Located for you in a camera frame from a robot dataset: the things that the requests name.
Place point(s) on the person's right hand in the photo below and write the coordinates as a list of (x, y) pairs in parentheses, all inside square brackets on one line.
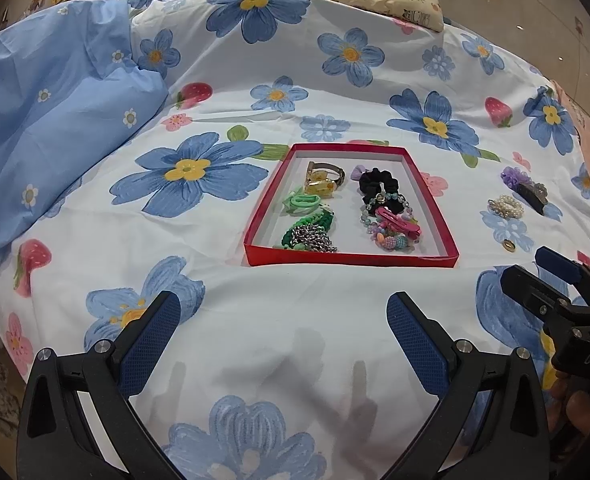
[(582, 412)]

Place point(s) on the purple bow hair clip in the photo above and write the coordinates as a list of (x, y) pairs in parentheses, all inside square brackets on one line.
[(357, 172)]

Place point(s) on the black scrunchie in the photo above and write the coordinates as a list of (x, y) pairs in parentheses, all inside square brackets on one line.
[(375, 180)]

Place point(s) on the red shallow box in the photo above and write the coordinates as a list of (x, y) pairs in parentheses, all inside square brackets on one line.
[(275, 220)]

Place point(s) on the gold wristwatch with mesh band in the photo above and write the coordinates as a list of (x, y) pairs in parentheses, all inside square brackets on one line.
[(336, 172)]

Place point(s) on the pink hair clip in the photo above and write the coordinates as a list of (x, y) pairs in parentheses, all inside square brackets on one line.
[(400, 222)]

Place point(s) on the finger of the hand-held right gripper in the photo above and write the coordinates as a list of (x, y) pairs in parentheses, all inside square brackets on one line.
[(525, 285), (557, 262)]

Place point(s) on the green hair claw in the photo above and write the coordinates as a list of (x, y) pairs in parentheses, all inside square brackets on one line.
[(300, 202)]

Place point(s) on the blue floral pillow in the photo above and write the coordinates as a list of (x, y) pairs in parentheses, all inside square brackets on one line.
[(50, 135)]

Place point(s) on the purple flower hair clip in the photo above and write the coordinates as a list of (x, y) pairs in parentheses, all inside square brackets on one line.
[(515, 177)]

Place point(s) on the yellow translucent hair claw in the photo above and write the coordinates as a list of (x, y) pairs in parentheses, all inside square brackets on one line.
[(320, 181)]

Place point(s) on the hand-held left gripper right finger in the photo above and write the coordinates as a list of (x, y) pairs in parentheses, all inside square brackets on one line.
[(420, 345)]

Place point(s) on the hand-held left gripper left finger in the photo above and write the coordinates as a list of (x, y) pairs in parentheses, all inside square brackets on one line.
[(150, 340)]

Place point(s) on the floral printed bed sheet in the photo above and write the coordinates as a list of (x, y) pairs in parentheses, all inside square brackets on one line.
[(275, 310)]

